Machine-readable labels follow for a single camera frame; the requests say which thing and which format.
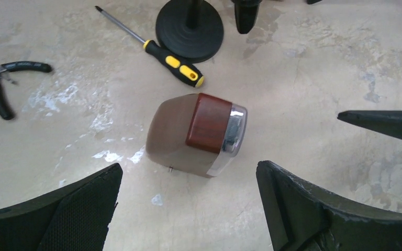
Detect black handled pliers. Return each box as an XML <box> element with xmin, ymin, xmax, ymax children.
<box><xmin>0</xmin><ymin>51</ymin><xmax>53</xmax><ymax>121</ymax></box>

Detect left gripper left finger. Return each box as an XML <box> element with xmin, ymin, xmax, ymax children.
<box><xmin>0</xmin><ymin>163</ymin><xmax>123</xmax><ymax>250</ymax></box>

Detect brown wooden metronome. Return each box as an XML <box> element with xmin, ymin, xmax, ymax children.
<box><xmin>146</xmin><ymin>93</ymin><xmax>233</xmax><ymax>178</ymax></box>

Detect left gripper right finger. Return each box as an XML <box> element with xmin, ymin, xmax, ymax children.
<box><xmin>256</xmin><ymin>161</ymin><xmax>402</xmax><ymax>250</ymax></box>

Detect black yellow screwdriver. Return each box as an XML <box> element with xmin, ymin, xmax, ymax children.
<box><xmin>95</xmin><ymin>6</ymin><xmax>204</xmax><ymax>88</ymax></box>

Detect black round microphone stand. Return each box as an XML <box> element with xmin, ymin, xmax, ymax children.
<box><xmin>155</xmin><ymin>0</ymin><xmax>224</xmax><ymax>63</ymax></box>

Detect black microphone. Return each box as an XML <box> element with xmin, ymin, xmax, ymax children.
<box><xmin>232</xmin><ymin>0</ymin><xmax>262</xmax><ymax>34</ymax></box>

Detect light blue music stand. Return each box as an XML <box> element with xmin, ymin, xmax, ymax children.
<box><xmin>306</xmin><ymin>0</ymin><xmax>322</xmax><ymax>5</ymax></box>

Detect clear plastic metronome cover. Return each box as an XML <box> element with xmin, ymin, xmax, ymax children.
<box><xmin>207</xmin><ymin>103</ymin><xmax>248</xmax><ymax>177</ymax></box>

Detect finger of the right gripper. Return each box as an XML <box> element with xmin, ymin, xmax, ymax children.
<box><xmin>337</xmin><ymin>110</ymin><xmax>402</xmax><ymax>140</ymax></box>

